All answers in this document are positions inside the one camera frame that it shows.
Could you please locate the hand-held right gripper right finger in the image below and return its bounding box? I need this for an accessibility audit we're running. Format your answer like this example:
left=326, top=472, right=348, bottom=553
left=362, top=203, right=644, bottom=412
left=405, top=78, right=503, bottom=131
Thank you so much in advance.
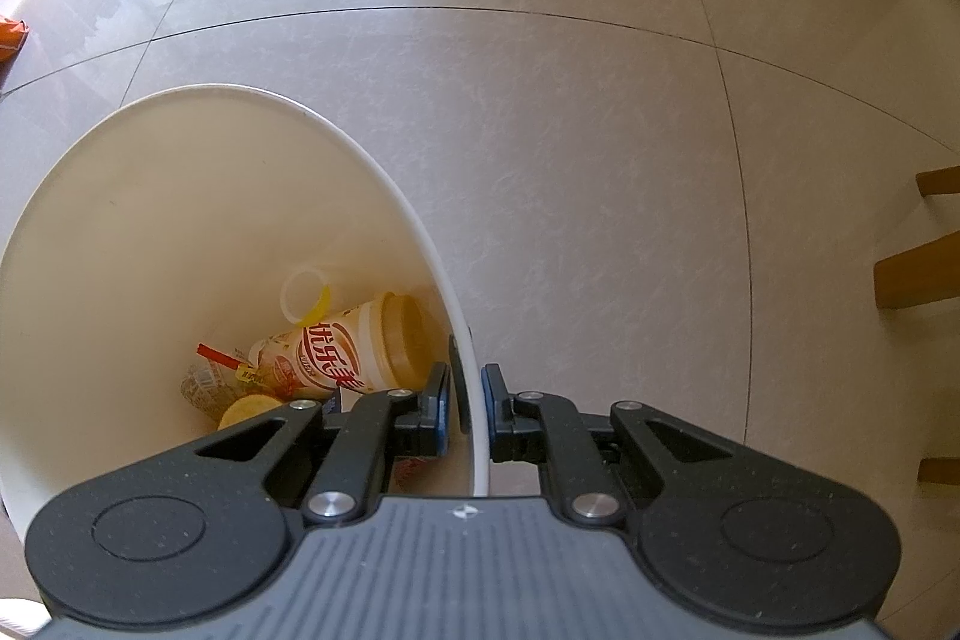
left=481, top=362, right=760, bottom=528

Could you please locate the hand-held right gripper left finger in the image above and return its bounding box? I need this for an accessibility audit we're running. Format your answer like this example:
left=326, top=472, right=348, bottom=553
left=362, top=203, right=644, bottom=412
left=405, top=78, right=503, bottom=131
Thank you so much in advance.
left=169, top=361, right=455, bottom=528

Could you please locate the clear plastic lid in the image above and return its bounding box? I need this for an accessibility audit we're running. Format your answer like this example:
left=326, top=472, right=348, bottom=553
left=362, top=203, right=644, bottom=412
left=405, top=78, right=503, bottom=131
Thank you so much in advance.
left=280, top=264, right=333, bottom=324

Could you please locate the yellow round cap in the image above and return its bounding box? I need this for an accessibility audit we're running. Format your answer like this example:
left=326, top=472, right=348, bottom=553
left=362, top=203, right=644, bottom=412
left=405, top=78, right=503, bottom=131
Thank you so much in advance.
left=217, top=390, right=280, bottom=433

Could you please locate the red striped wrapper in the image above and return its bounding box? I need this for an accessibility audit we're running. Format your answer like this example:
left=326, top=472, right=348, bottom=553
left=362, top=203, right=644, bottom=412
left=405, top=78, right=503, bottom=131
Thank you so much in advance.
left=196, top=341, right=260, bottom=380

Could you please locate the clear wrapper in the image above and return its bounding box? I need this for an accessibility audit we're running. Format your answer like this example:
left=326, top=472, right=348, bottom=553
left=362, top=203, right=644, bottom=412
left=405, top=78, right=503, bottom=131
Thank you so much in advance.
left=179, top=362, right=250, bottom=420

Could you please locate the white plastic bin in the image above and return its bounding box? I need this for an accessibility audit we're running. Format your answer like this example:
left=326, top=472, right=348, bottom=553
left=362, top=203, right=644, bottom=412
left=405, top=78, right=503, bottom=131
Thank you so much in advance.
left=0, top=82, right=493, bottom=525

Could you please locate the orange milk tea cup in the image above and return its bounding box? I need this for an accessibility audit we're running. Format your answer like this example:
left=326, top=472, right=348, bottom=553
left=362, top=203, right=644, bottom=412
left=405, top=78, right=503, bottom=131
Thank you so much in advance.
left=250, top=290, right=445, bottom=400

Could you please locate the orange plastic bag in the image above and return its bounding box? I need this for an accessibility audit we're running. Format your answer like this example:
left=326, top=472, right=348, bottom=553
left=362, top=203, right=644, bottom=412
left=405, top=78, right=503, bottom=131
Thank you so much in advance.
left=0, top=15, right=32, bottom=63

